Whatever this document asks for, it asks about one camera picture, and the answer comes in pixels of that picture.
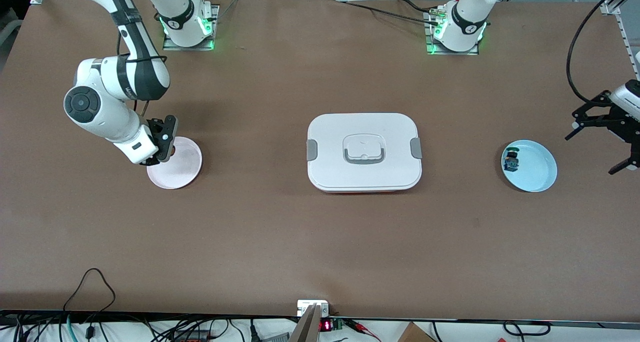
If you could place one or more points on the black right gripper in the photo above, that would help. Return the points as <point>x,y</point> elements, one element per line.
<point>161,133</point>

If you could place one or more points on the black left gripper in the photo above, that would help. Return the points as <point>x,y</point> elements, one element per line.
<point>621,124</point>

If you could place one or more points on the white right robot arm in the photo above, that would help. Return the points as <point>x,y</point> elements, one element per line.
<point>100,112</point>

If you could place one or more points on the white lunch box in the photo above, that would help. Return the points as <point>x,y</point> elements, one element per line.
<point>365,172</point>

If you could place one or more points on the brown cardboard box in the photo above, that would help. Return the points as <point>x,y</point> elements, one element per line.
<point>415,334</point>

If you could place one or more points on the pink plate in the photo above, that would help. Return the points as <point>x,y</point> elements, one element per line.
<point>180,174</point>

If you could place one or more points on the light blue plate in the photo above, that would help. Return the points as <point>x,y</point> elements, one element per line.
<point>537,172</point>

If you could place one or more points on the small white socket block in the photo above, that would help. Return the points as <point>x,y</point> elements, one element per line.
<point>305,307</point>

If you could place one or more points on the aluminium bar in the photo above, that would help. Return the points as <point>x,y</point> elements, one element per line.
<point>306,329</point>

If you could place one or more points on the red LED display module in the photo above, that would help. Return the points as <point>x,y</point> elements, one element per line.
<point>325,326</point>

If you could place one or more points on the green circuit board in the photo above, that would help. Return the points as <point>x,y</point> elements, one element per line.
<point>338,324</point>

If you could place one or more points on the red clip lead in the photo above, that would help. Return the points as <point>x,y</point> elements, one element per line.
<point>357,325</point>

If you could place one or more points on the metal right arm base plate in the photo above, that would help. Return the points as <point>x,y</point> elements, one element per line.
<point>170,47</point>

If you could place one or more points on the perforated metal rail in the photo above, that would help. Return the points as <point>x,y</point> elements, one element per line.
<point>629,47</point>

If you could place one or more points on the green push-button switch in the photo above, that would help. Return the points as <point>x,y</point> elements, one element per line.
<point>511,163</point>

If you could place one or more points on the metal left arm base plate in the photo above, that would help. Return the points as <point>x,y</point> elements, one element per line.
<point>450,53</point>

